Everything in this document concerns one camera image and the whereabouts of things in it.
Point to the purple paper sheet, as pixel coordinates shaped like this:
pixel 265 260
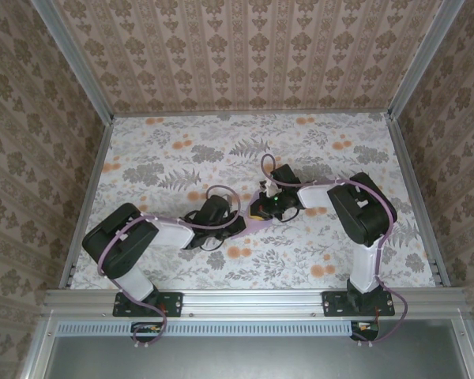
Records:
pixel 253 227

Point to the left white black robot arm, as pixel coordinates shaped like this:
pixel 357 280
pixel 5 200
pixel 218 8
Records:
pixel 174 235

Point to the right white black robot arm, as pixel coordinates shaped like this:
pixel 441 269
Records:
pixel 316 197

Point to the floral patterned table cover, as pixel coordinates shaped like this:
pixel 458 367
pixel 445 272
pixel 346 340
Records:
pixel 260 272

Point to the small connector circuit board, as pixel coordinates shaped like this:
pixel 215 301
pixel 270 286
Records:
pixel 365 327
pixel 148 327

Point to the grey metal panel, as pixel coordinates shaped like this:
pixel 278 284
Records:
pixel 253 359

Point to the wide aluminium base rail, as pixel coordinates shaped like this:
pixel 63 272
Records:
pixel 253 302

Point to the thin aluminium table end rail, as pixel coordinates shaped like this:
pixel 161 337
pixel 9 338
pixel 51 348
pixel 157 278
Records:
pixel 253 114

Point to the aluminium table side rail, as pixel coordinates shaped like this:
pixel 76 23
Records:
pixel 418 197
pixel 87 205

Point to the aluminium corner post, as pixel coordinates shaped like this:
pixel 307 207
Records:
pixel 422 63
pixel 75 63

